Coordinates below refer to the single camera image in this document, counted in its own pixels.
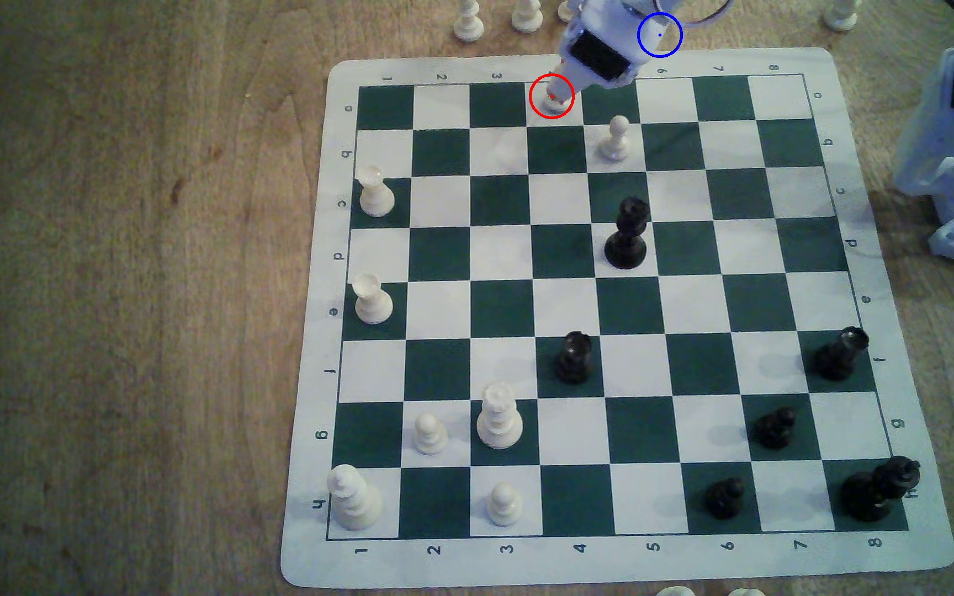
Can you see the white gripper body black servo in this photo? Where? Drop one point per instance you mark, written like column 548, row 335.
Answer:
column 600, row 60

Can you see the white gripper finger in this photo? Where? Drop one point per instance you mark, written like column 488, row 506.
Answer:
column 568, row 76

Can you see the small white pawn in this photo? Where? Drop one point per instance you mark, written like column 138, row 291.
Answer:
column 564, row 10
column 841, row 15
column 430, row 435
column 555, row 106
column 504, row 505
column 468, row 25
column 527, row 16
column 615, row 141

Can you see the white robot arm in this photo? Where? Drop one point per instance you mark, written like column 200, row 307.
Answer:
column 932, row 132

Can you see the black queen chess piece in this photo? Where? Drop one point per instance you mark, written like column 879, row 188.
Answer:
column 628, row 240

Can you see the white rook chess piece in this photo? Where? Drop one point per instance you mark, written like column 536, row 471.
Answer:
column 376, row 197
column 373, row 305

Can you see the black rook chess piece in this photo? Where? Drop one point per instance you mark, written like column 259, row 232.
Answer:
column 575, row 360

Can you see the white queen chess piece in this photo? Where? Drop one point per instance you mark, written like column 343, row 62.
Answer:
column 499, row 418

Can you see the black bishop chess piece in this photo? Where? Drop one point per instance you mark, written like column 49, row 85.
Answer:
column 840, row 356

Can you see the white bishop chess piece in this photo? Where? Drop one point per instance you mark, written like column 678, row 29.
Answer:
column 353, row 501

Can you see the green white chess mat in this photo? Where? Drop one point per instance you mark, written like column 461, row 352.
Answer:
column 692, row 563

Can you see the black king chess piece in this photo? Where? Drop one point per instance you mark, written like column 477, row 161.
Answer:
column 874, row 492

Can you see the white chess piece top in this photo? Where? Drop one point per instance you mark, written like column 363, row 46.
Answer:
column 746, row 592
column 676, row 591

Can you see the small black pawn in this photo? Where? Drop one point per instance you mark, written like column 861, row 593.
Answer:
column 775, row 429
column 725, row 499

